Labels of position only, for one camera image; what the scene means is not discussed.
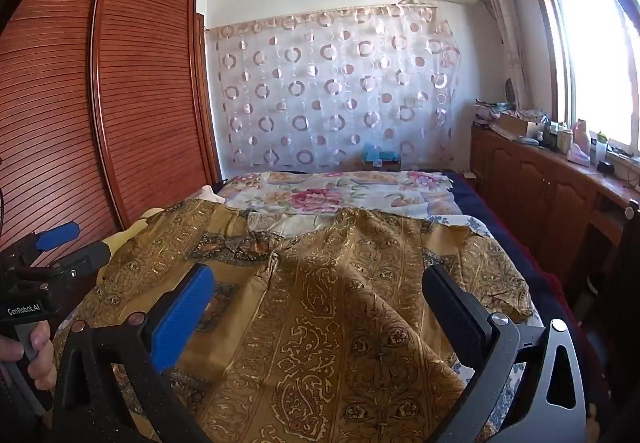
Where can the teal cloth on box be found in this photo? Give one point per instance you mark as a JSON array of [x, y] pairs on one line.
[[380, 152]]

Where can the pile of papers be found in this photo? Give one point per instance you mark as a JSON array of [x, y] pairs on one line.
[[487, 110]]

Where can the beige window curtain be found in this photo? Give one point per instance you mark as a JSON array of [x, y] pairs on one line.
[[505, 23]]

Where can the low wooden cabinet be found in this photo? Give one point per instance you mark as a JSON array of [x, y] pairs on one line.
[[540, 183]]

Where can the open cardboard box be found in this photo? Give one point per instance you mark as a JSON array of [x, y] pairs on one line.
[[515, 125]]

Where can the person's left hand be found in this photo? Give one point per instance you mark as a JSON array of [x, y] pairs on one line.
[[42, 358]]

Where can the gold paisley patterned shirt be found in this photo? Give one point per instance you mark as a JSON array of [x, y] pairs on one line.
[[325, 323]]

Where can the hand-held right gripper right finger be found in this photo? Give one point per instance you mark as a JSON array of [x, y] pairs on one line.
[[452, 310]]

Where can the pink floral quilt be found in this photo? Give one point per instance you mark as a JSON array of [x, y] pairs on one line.
[[310, 195]]

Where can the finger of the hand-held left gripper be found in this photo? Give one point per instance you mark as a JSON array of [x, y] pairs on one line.
[[82, 260], [57, 234]]

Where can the wooden framed window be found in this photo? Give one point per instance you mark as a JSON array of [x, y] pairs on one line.
[[590, 48]]

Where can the navy bed sheet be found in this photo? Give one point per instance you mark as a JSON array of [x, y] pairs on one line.
[[500, 223]]

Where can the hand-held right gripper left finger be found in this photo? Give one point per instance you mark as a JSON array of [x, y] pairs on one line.
[[182, 318]]

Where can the white jar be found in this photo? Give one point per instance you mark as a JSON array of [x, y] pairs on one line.
[[565, 140]]

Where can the small black device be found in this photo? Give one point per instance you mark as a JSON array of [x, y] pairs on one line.
[[606, 167]]

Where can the pink bottle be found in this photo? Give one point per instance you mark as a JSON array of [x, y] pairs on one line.
[[580, 138]]

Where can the wooden slatted wardrobe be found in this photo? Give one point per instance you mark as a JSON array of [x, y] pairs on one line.
[[150, 98]]

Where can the beige cloth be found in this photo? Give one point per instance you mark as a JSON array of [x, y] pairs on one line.
[[207, 194]]

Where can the green-capped bottle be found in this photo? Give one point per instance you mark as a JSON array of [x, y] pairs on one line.
[[599, 148]]

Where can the sheer circle-patterned curtain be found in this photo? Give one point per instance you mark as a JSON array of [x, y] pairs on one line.
[[330, 83]]

